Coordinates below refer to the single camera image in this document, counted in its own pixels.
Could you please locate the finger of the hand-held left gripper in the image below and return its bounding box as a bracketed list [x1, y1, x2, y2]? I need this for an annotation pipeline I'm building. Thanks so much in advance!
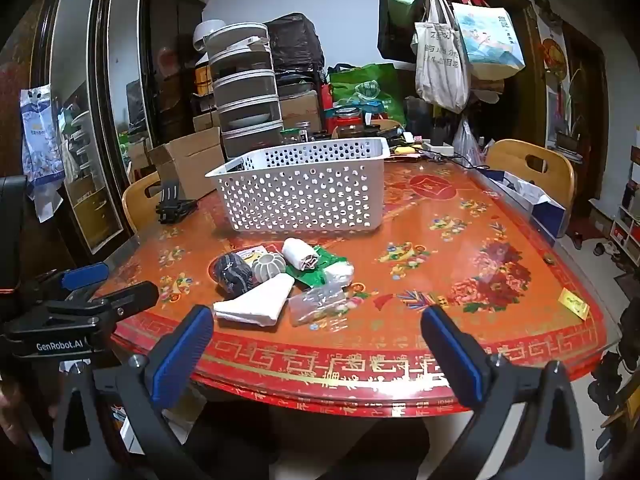
[30, 261, 110, 302]
[47, 281, 160, 331]

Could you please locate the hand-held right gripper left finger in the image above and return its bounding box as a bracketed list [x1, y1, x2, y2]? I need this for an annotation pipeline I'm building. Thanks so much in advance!
[50, 304, 216, 480]

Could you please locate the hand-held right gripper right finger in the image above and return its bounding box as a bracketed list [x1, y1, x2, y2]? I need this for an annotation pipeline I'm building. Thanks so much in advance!
[420, 305, 587, 480]

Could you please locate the white cloth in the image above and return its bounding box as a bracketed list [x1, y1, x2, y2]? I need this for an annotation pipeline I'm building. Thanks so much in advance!
[213, 274, 296, 328]
[281, 237, 319, 272]

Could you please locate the dark sock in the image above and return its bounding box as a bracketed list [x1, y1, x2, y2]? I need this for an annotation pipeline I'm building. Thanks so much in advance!
[209, 254, 261, 295]

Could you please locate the white ribbed pumpkin-shaped toy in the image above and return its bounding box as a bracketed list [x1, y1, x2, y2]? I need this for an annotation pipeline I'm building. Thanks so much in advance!
[251, 254, 287, 283]

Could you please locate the yellow printed packet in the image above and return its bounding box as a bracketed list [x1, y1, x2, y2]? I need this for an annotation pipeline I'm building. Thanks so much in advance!
[235, 244, 271, 263]

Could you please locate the clear plastic bag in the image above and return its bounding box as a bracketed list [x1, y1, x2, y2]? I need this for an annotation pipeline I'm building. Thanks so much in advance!
[287, 282, 351, 327]

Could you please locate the white tissue pack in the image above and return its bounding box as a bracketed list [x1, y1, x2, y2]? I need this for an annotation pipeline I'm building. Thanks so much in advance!
[322, 261, 355, 286]

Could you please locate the green snack packet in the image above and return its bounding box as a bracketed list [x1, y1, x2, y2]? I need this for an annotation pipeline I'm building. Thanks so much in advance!
[286, 246, 348, 288]

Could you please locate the white perforated plastic basket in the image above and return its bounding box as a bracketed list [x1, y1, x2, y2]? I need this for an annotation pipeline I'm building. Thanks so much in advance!
[205, 136, 391, 233]

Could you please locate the wooden chair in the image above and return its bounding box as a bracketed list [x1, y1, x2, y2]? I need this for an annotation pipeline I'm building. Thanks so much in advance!
[121, 171, 166, 233]
[485, 139, 576, 211]

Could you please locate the black clamp stand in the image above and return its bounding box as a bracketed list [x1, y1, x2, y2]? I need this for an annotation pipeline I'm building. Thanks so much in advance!
[155, 179, 199, 223]

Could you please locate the yellow card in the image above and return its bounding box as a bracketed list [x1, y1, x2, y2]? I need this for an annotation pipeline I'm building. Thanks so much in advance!
[559, 288, 591, 320]

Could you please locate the blue and white plastic bag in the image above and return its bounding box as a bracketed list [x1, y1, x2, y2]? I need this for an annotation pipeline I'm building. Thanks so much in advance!
[20, 84, 66, 221]

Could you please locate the open cardboard box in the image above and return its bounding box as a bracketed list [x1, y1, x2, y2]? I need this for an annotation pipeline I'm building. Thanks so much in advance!
[147, 127, 226, 201]

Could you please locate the blue cardboard box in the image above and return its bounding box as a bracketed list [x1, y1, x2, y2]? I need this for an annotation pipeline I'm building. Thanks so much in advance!
[480, 169, 568, 238]

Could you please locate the shelf with boxes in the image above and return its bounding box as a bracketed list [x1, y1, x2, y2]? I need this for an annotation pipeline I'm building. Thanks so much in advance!
[607, 130, 640, 266]

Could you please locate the dark mirrored wardrobe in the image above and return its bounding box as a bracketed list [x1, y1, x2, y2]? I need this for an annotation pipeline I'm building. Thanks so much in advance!
[30, 0, 206, 256]

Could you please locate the stacked plastic drawer unit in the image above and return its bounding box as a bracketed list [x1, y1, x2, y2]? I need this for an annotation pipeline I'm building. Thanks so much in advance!
[205, 22, 285, 158]

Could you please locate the closed cardboard box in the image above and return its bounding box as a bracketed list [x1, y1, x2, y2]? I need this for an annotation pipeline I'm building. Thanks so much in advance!
[277, 91, 323, 133]

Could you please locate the glass jar with red lid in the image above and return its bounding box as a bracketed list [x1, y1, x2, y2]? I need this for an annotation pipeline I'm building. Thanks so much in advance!
[336, 107, 366, 138]

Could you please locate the dark wooden door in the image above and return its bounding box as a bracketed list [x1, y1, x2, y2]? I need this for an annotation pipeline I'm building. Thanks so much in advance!
[520, 0, 608, 221]

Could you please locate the green shopping bag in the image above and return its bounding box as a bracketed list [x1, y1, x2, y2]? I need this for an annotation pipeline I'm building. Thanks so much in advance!
[327, 63, 406, 126]

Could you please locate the white tote bag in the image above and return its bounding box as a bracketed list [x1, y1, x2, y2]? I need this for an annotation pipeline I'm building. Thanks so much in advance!
[411, 0, 471, 113]

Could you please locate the black plastic bag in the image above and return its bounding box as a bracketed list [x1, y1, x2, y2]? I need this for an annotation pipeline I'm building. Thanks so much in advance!
[264, 12, 326, 73]

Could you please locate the printed tote bag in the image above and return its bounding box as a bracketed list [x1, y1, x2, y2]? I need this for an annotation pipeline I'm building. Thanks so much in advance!
[450, 2, 526, 81]

